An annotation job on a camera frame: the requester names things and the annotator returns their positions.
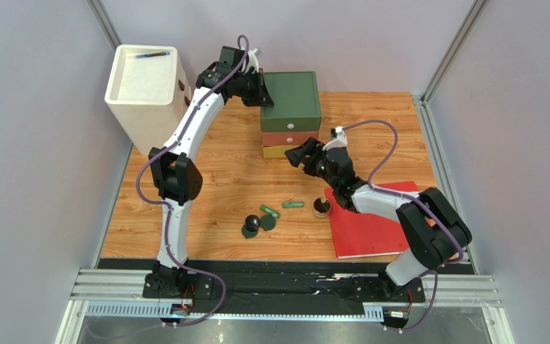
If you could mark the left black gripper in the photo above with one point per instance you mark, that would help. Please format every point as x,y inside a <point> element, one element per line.
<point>263,97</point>

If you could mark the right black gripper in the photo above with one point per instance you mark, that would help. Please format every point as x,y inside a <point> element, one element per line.
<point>311,159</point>

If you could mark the green top drawer unit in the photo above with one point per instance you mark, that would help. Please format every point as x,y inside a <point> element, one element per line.
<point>296,103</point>

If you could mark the red drawer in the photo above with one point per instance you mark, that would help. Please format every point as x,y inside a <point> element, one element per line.
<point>287,138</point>

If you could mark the black round ball sponge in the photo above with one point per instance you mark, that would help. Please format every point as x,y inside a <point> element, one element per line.
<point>252,222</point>

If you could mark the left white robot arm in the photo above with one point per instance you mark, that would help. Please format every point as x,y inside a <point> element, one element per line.
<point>175,175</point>

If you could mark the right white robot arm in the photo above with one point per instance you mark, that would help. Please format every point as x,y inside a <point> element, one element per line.
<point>434,230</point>

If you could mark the yellow bottom drawer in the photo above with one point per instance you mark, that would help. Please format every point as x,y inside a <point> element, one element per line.
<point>277,151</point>

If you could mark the green tube right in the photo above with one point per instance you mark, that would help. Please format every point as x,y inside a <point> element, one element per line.
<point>292,204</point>

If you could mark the green tube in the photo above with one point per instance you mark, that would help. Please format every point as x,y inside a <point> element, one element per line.
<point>292,204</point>
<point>270,211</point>

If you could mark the green tube left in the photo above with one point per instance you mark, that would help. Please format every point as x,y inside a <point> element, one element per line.
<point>270,211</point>

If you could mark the dark green disc right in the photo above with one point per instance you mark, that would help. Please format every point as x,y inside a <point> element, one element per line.
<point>267,222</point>

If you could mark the dark green disc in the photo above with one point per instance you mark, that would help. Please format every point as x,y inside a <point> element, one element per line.
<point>249,232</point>
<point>267,222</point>

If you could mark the red folder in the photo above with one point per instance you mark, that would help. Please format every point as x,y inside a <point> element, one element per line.
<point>367,235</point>

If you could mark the dark green disc left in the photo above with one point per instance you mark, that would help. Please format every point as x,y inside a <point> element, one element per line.
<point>249,232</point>

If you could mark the dark blue pen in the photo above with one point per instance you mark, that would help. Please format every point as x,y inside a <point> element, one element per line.
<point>150,55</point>

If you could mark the white drawer cabinet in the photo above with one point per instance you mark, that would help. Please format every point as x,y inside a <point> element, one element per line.
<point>148,97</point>

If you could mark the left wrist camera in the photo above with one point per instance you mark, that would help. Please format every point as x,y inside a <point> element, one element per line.
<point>251,65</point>

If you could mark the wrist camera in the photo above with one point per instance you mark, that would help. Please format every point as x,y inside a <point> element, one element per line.
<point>338,139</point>
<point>251,65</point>

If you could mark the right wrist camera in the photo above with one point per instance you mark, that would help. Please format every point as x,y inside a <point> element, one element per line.
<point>338,139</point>

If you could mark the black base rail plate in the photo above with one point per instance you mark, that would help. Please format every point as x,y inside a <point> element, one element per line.
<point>277,287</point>

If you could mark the aluminium frame rail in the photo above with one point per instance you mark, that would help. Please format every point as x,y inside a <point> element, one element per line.
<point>109,293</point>

